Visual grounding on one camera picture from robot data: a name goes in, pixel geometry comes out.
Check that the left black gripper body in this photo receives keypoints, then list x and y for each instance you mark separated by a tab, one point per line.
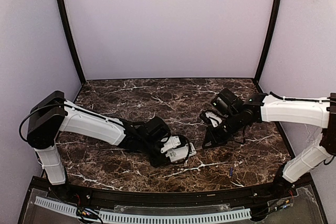
156	159

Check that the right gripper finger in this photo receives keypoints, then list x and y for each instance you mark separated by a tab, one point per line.
208	134
212	142

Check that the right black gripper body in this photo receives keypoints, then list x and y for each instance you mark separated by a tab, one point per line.
220	130

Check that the white remote control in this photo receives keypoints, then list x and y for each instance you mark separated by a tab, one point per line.
179	154

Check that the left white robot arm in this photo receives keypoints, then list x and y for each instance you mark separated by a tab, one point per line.
55	114

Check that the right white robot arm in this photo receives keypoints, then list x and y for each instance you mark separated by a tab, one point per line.
234	114

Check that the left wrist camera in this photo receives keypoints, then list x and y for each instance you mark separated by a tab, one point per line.
172	142

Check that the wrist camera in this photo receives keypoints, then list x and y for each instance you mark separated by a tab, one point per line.
172	142
211	118

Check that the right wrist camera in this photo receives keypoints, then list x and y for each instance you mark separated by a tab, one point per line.
211	118

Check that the black front rail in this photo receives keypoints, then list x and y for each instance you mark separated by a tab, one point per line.
243	196

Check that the white slotted cable duct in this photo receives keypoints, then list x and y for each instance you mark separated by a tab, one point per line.
141	215

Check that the right black frame post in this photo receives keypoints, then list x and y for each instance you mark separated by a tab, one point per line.
268	39

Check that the black frame post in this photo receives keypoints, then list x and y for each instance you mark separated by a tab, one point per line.
70	40
268	39

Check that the left black frame post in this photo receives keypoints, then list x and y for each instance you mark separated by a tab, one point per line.
70	40

